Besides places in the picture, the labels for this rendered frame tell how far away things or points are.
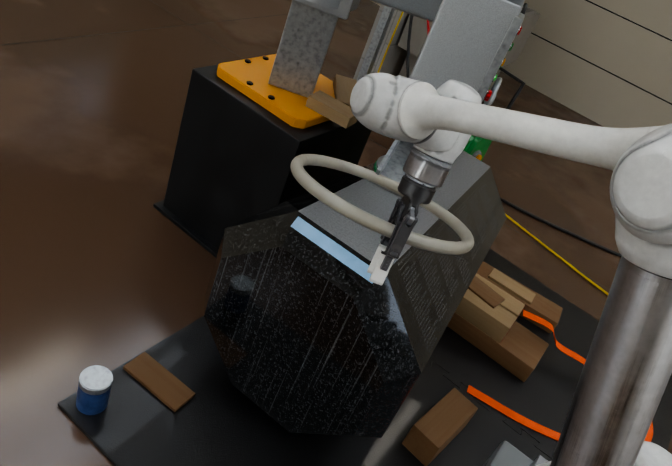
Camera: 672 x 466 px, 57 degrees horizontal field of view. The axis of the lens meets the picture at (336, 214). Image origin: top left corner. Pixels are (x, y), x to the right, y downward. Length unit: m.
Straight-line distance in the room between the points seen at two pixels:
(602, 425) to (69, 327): 1.95
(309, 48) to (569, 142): 1.67
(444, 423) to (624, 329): 1.64
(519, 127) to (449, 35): 0.94
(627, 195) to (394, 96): 0.50
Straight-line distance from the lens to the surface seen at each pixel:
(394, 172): 1.84
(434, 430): 2.40
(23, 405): 2.27
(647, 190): 0.75
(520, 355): 2.97
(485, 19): 1.93
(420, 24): 4.96
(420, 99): 1.10
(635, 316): 0.85
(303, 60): 2.59
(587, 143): 1.05
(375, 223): 1.30
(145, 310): 2.56
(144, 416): 2.24
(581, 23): 6.87
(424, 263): 1.99
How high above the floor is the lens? 1.84
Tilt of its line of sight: 33 degrees down
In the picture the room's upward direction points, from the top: 22 degrees clockwise
